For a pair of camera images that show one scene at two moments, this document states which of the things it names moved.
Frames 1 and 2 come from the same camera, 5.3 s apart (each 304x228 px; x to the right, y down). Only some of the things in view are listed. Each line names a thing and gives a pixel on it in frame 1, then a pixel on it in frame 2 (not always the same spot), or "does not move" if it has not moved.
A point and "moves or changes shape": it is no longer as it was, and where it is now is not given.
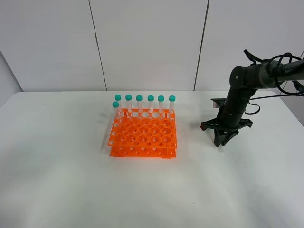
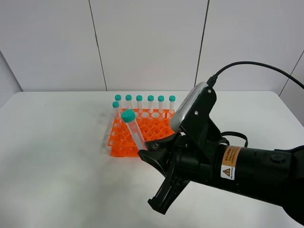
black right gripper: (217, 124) -> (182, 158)
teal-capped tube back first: (118, 97) does not move
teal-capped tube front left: (117, 113) does not move
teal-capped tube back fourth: (150, 98) does not move
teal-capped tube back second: (128, 98) does not move
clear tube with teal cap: (221, 148) moves or changes shape
